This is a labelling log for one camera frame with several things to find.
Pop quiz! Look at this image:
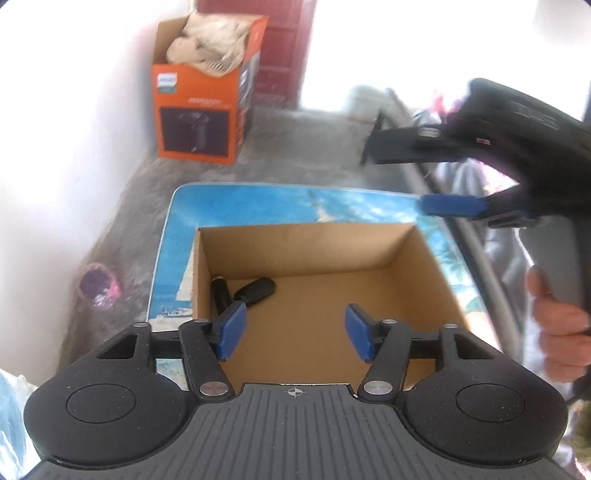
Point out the orange printed carton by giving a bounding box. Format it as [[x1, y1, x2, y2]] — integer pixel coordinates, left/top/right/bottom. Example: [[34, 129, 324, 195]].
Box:
[[152, 14, 270, 166]]

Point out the black cylinder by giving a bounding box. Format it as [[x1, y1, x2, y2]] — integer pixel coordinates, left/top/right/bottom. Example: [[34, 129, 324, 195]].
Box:
[[211, 275, 232, 320]]

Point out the crumpled paper packing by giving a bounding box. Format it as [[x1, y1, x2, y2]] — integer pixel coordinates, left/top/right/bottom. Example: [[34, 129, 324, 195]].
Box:
[[165, 12, 253, 77]]

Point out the red door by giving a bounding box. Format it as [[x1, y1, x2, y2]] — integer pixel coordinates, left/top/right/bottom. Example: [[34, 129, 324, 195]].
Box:
[[196, 0, 320, 112]]

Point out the brown cardboard box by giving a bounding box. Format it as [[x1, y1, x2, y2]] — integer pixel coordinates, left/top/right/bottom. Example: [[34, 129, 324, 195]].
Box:
[[191, 223, 472, 393]]

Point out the person's right hand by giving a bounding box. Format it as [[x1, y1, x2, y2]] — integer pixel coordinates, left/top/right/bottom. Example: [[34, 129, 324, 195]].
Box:
[[526, 267, 591, 385]]

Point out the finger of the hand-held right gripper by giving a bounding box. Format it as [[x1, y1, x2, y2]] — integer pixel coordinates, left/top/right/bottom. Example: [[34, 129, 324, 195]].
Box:
[[421, 184, 543, 230], [359, 110, 468, 168]]

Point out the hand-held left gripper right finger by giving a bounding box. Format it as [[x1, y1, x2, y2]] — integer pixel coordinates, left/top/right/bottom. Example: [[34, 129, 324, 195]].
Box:
[[345, 303, 498, 403]]

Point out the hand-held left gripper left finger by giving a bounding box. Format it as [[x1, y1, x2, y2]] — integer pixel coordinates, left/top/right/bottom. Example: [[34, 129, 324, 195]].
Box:
[[96, 302, 247, 402]]

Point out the blue clear plastic bag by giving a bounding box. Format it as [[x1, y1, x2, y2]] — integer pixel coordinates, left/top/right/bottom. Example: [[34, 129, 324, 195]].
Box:
[[0, 369, 41, 480]]

